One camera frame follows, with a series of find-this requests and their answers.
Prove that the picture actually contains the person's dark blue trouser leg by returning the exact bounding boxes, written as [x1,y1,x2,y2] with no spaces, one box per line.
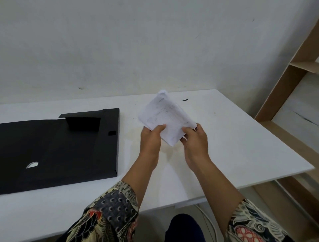
[164,214,207,242]

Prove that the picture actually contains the person's left hand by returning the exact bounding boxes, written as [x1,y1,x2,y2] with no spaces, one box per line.
[139,124,166,166]

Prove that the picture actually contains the person's left forearm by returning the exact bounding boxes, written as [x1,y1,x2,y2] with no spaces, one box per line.
[56,157,160,242]

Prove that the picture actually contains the white cable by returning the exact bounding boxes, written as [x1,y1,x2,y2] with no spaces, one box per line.
[194,203,220,242]

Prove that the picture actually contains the person's right hand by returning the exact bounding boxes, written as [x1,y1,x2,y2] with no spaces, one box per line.
[180,123,211,171]

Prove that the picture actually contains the white paper sheets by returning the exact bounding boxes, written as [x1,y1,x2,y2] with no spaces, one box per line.
[138,90,197,147]

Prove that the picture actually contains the black flat file folder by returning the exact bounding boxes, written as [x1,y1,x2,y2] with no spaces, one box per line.
[0,108,120,195]

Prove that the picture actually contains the brown wooden shelf frame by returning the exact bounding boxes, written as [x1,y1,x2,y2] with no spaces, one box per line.
[252,19,319,232]

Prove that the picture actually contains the person's right forearm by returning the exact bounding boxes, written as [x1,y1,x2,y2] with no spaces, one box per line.
[193,160,294,242]

